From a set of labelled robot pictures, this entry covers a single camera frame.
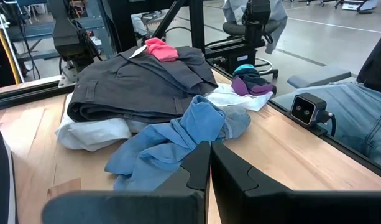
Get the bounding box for black table end rail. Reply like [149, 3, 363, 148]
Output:
[0, 81, 70, 112]

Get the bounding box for black equipment base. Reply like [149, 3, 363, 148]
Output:
[204, 40, 259, 75]

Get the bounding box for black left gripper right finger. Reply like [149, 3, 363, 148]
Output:
[211, 141, 381, 224]

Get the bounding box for light blue shirt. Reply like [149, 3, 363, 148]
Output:
[104, 95, 227, 192]

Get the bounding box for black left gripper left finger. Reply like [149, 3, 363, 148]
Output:
[42, 141, 211, 224]

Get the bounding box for white paper clothing tag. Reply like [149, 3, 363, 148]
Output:
[127, 44, 148, 60]

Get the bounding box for white thin cloth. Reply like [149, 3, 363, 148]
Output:
[204, 83, 273, 112]

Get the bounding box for black frame post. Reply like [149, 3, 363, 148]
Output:
[189, 0, 206, 54]

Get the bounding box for pink sock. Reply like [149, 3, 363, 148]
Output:
[144, 37, 180, 62]

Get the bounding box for grey chair armrest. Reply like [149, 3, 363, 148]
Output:
[287, 65, 352, 89]

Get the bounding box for grey trousers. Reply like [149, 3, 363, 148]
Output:
[67, 45, 219, 124]

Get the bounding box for black table rail with camera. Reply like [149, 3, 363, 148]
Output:
[208, 63, 381, 182]

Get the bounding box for person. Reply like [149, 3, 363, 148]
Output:
[270, 26, 381, 172]

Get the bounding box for white folded garment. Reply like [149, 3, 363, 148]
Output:
[55, 92, 149, 152]

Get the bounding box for grey-blue sock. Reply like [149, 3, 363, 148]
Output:
[219, 105, 252, 141]

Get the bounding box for yellow pole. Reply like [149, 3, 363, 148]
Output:
[0, 8, 22, 85]

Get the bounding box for black table-level camera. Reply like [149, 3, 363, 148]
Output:
[290, 92, 337, 137]

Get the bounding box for purple and teal socks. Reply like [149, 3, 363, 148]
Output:
[231, 63, 277, 97]

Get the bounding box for black cable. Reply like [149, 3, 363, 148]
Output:
[19, 18, 42, 80]

